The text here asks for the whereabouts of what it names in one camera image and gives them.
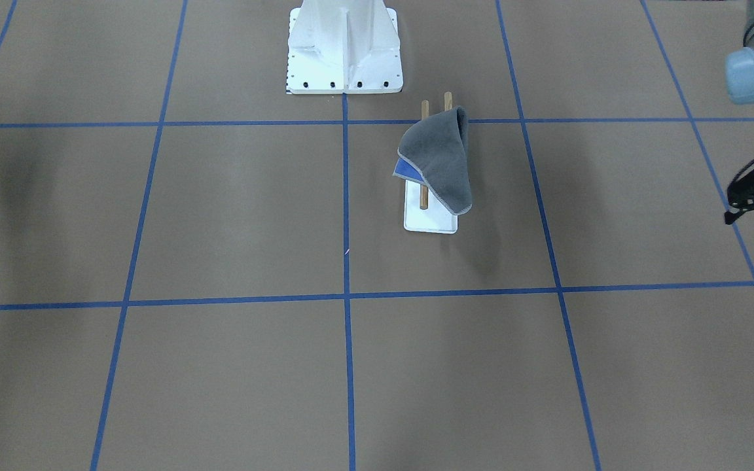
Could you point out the grey blue towel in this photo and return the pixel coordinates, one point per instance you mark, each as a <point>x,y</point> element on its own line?
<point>434,152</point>

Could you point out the white wooden towel rack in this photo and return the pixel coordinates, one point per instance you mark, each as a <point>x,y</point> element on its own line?
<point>423,213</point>

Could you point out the white pedestal column base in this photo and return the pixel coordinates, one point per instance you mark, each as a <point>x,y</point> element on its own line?
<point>343,47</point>

